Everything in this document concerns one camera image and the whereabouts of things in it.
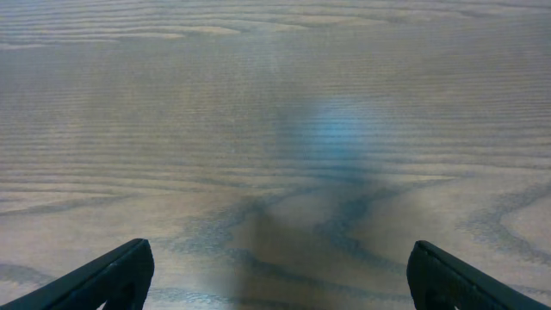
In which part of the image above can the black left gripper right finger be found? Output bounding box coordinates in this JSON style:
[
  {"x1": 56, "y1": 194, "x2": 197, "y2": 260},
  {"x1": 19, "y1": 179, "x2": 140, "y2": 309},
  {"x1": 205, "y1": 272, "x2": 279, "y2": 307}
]
[{"x1": 406, "y1": 240, "x2": 550, "y2": 310}]

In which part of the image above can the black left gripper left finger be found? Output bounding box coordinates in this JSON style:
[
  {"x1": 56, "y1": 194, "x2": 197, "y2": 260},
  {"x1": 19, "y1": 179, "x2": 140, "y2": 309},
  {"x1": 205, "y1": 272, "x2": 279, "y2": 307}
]
[{"x1": 1, "y1": 239, "x2": 154, "y2": 310}]

